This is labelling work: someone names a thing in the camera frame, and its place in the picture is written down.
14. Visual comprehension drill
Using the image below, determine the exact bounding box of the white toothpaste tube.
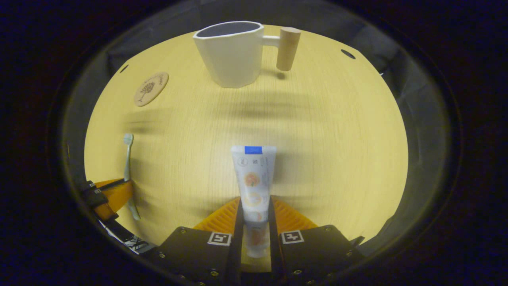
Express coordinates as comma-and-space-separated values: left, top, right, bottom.
231, 145, 277, 259

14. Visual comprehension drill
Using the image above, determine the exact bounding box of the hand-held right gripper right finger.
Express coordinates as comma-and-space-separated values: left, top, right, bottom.
268, 195, 365, 286

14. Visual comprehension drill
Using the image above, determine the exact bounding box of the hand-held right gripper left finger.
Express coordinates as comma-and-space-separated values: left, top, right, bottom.
149, 197, 244, 286

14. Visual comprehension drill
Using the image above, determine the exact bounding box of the white cup with wooden handle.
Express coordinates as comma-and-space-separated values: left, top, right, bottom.
193, 21, 302, 89

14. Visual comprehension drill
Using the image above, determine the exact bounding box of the pale green toothbrush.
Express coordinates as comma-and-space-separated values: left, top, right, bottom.
123, 133, 141, 221

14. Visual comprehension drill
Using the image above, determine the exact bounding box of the round cork coaster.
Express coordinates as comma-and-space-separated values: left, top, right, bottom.
133, 71, 169, 107

